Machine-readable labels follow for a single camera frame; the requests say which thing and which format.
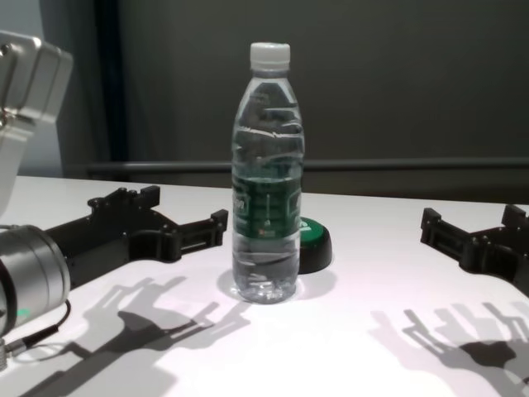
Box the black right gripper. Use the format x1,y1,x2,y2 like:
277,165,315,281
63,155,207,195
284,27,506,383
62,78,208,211
420,204,529,298

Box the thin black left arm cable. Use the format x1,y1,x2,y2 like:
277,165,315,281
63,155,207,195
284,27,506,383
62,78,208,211
0,299,72,363

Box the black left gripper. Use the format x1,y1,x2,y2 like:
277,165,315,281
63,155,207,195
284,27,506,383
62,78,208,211
45,185,229,290

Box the clear water bottle green label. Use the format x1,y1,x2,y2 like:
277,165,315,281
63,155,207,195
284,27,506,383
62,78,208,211
229,41,306,305

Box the grey horizontal rail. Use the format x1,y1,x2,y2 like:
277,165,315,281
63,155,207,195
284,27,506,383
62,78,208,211
86,160,529,175

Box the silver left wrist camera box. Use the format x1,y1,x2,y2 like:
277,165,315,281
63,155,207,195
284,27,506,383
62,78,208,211
0,31,74,218

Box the dark vertical post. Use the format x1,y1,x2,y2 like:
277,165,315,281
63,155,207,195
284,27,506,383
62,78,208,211
93,0,127,183

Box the green buzzer button black base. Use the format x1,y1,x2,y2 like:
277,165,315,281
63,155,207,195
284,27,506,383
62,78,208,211
297,217,334,275

